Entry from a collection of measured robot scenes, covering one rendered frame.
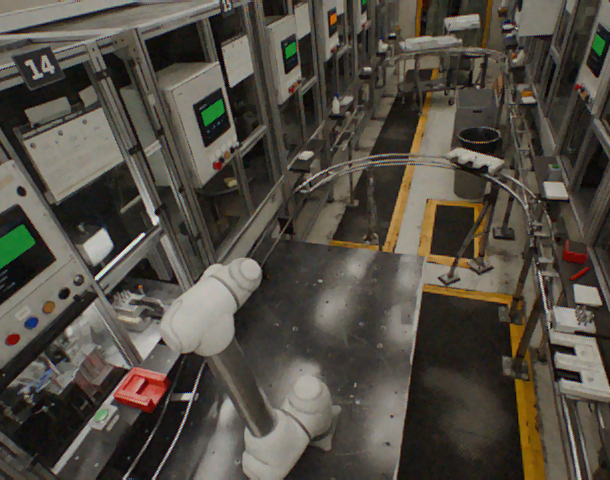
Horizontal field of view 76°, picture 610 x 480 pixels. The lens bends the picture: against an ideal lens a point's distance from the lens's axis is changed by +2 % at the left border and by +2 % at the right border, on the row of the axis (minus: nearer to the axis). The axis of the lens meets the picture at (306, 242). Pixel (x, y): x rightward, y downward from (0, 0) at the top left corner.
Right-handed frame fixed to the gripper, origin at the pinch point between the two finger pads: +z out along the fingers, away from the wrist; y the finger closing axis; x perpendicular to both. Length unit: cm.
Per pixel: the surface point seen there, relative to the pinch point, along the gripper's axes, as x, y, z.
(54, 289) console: 32, 44, -17
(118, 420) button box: 45, -4, -26
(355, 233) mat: -200, -101, -44
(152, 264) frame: -24.7, 2.8, 10.2
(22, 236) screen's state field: 32, 64, -20
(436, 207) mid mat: -256, -105, -112
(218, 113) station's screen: -75, 60, -20
